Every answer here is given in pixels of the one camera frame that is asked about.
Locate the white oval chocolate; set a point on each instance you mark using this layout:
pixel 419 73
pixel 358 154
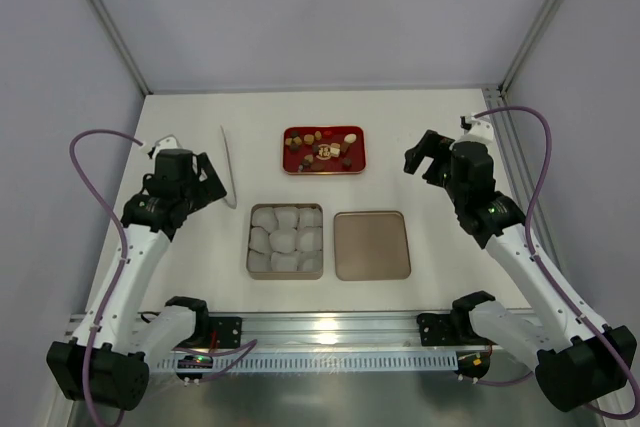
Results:
pixel 350 138

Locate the white square chocolate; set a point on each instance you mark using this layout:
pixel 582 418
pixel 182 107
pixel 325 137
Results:
pixel 334 150

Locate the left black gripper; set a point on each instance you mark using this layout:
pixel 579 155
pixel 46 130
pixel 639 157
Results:
pixel 208 181

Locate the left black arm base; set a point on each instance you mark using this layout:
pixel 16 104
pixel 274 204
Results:
pixel 212 331

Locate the gold tin lid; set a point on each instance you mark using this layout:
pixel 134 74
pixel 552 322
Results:
pixel 371 246

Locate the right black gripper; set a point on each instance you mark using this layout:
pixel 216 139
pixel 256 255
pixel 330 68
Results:
pixel 433 162

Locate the aluminium frame post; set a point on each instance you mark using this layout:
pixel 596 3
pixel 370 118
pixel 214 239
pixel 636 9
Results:
pixel 117 41
pixel 540 23

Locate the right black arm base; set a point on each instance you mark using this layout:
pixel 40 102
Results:
pixel 453 328

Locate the aluminium frame post right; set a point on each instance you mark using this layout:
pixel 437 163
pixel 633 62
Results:
pixel 540 23

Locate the aluminium frame post left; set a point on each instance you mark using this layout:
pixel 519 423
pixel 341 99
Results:
pixel 117 41

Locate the gold tin box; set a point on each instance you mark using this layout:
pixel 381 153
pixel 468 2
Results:
pixel 285 242

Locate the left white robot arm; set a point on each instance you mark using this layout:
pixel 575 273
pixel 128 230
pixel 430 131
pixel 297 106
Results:
pixel 107 361

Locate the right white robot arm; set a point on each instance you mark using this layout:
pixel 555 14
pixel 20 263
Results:
pixel 574 355

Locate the red rectangular tray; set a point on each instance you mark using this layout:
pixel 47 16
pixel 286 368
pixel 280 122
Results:
pixel 294 149

